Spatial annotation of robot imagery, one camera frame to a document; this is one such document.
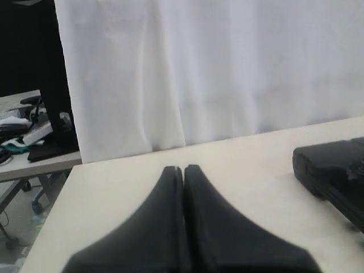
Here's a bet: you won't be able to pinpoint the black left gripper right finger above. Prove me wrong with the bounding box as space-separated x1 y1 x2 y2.
184 165 319 272

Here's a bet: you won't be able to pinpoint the black monitor on desk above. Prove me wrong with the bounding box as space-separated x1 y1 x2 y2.
0 0 80 163

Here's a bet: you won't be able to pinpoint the desk clutter items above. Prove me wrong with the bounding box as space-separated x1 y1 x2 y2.
0 95 72 166

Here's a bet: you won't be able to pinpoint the black plastic carrying case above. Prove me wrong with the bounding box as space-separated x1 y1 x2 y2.
292 137 363 231

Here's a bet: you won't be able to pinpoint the grey background desk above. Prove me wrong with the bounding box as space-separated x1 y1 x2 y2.
0 89 83 251

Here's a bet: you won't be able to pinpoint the white backdrop curtain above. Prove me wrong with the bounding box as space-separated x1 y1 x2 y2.
55 1 363 163

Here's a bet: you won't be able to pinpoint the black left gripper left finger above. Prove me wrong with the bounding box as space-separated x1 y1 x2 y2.
63 167 189 272

